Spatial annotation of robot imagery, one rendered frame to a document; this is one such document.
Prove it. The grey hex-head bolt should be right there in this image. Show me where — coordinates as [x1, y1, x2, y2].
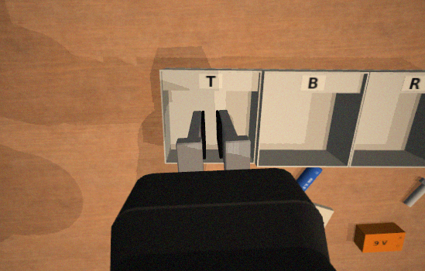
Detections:
[403, 177, 425, 207]

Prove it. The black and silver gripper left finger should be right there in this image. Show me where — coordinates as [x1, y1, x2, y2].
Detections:
[176, 111, 206, 172]

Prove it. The beige three-compartment bin rack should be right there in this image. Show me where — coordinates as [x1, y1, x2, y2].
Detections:
[159, 67, 425, 168]

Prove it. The blue aa battery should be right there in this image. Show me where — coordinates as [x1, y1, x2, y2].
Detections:
[296, 167, 322, 191]

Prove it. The orange battery block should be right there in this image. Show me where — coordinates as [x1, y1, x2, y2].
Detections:
[354, 222, 406, 252]

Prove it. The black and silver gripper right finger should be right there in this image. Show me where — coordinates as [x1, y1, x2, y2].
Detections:
[216, 110, 251, 170]

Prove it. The beige domino tile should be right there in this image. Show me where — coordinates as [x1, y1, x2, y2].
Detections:
[314, 203, 334, 227]

